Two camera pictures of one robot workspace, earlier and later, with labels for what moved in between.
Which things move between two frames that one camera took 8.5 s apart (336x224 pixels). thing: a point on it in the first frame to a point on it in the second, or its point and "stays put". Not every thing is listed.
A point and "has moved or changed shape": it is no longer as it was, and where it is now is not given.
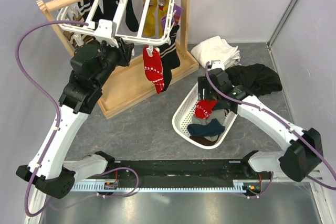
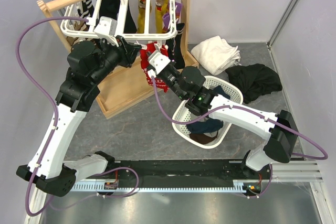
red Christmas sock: [153, 68] has moved or changed shape
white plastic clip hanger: [148, 14] stays put
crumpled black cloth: [259, 79] stays put
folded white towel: [216, 49] stays put
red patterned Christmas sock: [203, 108] has moved or changed shape
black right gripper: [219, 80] to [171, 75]
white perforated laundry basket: [182, 118] stays put
